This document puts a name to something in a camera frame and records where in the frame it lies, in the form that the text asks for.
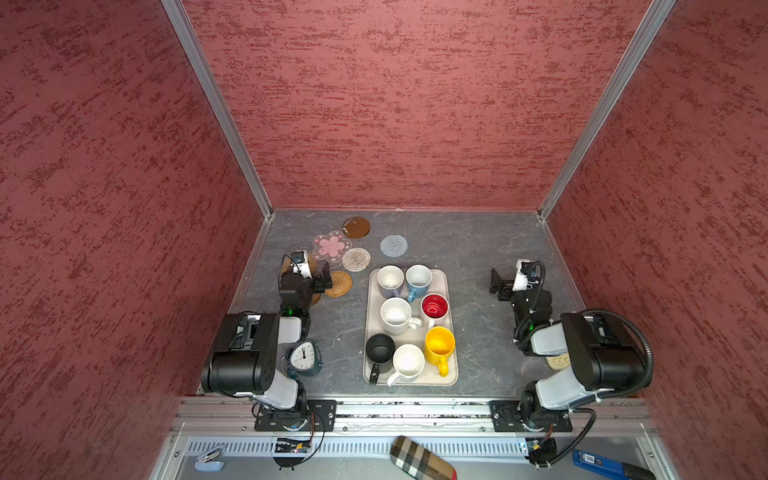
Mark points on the brown wicker round coaster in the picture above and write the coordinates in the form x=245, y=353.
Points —
x=342, y=283

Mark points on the teal alarm clock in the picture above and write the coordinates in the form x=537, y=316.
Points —
x=304, y=360

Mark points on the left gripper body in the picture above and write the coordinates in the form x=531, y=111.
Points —
x=318, y=283

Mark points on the black mug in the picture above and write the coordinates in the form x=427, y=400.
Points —
x=379, y=349

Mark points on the brown glossy round coaster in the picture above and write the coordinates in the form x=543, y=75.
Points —
x=356, y=227

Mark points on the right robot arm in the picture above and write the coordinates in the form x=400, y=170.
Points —
x=608, y=354

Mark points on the small stapler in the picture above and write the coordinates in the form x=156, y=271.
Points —
x=210, y=461

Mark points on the white mug centre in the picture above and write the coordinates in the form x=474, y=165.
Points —
x=397, y=317

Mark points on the beige serving tray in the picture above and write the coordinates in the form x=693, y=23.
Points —
x=430, y=376

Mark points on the white mug purple outside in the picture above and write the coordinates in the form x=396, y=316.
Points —
x=391, y=281

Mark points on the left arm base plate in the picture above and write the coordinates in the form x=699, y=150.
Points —
x=313, y=415

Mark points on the blue mug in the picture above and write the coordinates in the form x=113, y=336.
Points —
x=418, y=279

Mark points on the blue handled tool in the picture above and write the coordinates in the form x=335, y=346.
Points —
x=609, y=468

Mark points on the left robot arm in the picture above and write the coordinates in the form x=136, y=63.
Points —
x=261, y=355

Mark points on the pink flower coaster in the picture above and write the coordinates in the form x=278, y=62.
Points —
x=330, y=247

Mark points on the cream calculator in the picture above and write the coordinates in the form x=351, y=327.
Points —
x=559, y=362

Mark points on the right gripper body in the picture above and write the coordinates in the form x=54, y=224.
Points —
x=503, y=287

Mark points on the grey round coaster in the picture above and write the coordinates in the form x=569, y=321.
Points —
x=394, y=246

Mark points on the yellow mug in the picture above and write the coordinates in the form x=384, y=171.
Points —
x=439, y=346

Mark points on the red mug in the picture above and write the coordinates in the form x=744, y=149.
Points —
x=434, y=309

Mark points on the white mug front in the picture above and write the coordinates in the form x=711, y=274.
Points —
x=408, y=363

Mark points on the plaid glasses case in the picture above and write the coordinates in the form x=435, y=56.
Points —
x=419, y=462

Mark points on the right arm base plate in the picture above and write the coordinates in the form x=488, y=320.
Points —
x=508, y=416

